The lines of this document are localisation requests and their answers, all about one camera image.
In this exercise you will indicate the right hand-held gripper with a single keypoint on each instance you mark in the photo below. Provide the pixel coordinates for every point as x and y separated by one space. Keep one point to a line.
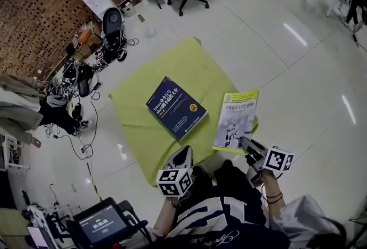
277 159

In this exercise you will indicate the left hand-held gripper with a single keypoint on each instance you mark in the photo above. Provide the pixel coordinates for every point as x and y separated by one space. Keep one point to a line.
174 182

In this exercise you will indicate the green white thin book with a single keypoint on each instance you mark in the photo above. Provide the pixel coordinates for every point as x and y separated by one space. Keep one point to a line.
238 120

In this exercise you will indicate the dark blue thick book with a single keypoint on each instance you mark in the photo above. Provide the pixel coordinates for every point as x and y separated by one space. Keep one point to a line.
176 108

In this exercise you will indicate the person's left forearm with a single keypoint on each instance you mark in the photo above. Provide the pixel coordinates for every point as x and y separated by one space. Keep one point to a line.
167 217

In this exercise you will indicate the person's right forearm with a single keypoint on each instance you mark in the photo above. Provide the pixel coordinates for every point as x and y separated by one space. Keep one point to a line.
272 187

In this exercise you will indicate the person's black trousers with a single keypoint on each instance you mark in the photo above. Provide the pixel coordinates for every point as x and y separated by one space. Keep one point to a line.
223 179

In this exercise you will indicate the dark wrist bands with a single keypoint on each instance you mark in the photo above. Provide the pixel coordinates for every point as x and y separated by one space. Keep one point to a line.
275 197

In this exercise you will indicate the person's navy white jersey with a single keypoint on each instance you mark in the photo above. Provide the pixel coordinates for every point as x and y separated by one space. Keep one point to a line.
223 222

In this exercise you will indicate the green cloth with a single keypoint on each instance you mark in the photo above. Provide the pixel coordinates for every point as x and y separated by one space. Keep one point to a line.
137 116

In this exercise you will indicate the black screen monitor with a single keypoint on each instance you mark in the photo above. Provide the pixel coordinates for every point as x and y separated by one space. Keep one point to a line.
101 226

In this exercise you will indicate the person's grey sleeve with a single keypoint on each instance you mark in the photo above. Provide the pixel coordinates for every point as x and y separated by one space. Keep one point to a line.
304 222

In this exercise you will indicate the white metal rack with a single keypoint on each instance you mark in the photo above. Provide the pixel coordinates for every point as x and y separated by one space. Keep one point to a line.
11 153

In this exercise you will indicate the black round fan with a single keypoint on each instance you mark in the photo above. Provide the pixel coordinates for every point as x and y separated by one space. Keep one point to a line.
111 19

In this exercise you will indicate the small white bin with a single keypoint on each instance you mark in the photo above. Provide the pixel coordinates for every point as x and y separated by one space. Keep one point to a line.
128 8

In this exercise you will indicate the white water dispenser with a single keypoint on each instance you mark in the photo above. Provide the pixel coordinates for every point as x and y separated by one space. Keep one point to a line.
96 1

